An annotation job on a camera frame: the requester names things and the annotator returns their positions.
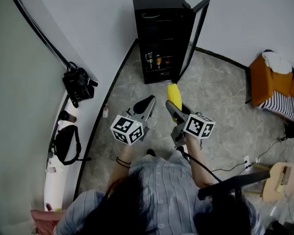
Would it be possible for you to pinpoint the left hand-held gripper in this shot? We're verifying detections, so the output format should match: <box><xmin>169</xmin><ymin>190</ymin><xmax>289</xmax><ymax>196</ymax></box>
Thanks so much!
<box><xmin>110</xmin><ymin>94</ymin><xmax>157</xmax><ymax>146</ymax></box>

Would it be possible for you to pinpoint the black head mount bar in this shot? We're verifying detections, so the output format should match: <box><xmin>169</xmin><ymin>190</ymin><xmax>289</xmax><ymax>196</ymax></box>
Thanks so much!
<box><xmin>197</xmin><ymin>170</ymin><xmax>271</xmax><ymax>201</ymax></box>

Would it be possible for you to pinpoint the yellow corn cob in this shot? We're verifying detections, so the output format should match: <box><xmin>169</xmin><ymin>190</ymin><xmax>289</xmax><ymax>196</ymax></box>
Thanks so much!
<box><xmin>166</xmin><ymin>83</ymin><xmax>183</xmax><ymax>111</ymax></box>

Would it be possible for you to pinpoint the white window ledge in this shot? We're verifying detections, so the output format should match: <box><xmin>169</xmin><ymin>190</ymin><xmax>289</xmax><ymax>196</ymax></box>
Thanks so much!
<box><xmin>44</xmin><ymin>94</ymin><xmax>73</xmax><ymax>212</ymax></box>

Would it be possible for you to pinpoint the pink cloth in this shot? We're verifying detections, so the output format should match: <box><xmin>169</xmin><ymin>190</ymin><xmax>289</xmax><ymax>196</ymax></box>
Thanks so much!
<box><xmin>30</xmin><ymin>209</ymin><xmax>67</xmax><ymax>235</ymax></box>

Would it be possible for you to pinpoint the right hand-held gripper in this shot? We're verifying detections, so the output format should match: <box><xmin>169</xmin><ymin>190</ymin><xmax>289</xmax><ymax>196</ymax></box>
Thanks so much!
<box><xmin>165</xmin><ymin>100</ymin><xmax>216</xmax><ymax>148</ymax></box>

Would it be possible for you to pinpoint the person's left forearm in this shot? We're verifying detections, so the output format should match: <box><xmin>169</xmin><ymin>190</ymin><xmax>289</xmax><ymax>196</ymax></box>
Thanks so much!
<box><xmin>107</xmin><ymin>143</ymin><xmax>136</xmax><ymax>193</ymax></box>

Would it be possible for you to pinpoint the black handbag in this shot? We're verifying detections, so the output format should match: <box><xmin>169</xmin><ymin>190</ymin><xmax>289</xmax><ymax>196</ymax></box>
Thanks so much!
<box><xmin>62</xmin><ymin>61</ymin><xmax>98</xmax><ymax>109</ymax></box>

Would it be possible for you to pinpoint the person's blue striped shirt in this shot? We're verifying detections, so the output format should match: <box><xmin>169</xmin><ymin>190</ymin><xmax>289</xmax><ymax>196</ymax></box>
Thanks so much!
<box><xmin>55</xmin><ymin>150</ymin><xmax>265</xmax><ymax>235</ymax></box>

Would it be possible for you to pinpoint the person's right forearm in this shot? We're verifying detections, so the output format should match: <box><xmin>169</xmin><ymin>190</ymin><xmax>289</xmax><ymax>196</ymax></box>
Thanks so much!
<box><xmin>185</xmin><ymin>135</ymin><xmax>221</xmax><ymax>189</ymax></box>

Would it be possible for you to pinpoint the thin black floor cable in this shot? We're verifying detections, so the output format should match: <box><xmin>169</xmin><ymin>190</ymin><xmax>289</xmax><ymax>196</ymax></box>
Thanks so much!
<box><xmin>210</xmin><ymin>138</ymin><xmax>289</xmax><ymax>173</ymax></box>

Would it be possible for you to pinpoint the black mini fridge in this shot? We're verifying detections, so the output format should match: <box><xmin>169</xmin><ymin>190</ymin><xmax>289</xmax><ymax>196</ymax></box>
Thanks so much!
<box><xmin>131</xmin><ymin>0</ymin><xmax>211</xmax><ymax>85</ymax></box>

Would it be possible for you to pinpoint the black wall rail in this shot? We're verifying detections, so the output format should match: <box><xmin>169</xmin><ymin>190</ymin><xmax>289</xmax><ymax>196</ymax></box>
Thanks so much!
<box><xmin>4</xmin><ymin>0</ymin><xmax>73</xmax><ymax>70</ymax></box>

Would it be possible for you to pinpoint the dark tumbler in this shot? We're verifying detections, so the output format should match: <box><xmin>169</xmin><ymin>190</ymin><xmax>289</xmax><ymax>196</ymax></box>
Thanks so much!
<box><xmin>58</xmin><ymin>110</ymin><xmax>77</xmax><ymax>124</ymax></box>

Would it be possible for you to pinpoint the thick black gripper cable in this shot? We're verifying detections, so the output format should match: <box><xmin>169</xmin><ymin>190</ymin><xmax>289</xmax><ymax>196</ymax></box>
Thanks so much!
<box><xmin>183</xmin><ymin>152</ymin><xmax>222</xmax><ymax>183</ymax></box>

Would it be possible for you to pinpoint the black waist bag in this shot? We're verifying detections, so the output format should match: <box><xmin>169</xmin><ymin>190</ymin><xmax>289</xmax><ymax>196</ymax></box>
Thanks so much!
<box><xmin>51</xmin><ymin>124</ymin><xmax>92</xmax><ymax>166</ymax></box>

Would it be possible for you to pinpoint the wooden stool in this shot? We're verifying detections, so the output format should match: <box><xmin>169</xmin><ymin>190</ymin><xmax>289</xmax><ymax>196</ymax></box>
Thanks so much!
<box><xmin>245</xmin><ymin>162</ymin><xmax>294</xmax><ymax>202</ymax></box>

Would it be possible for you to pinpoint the black hair tie wristband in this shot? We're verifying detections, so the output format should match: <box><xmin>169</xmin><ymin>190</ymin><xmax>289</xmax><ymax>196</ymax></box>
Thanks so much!
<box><xmin>116</xmin><ymin>157</ymin><xmax>132</xmax><ymax>169</ymax></box>

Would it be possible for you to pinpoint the white cloth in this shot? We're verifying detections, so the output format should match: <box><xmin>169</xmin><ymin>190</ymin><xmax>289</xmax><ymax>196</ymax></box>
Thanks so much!
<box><xmin>261</xmin><ymin>50</ymin><xmax>293</xmax><ymax>75</ymax></box>

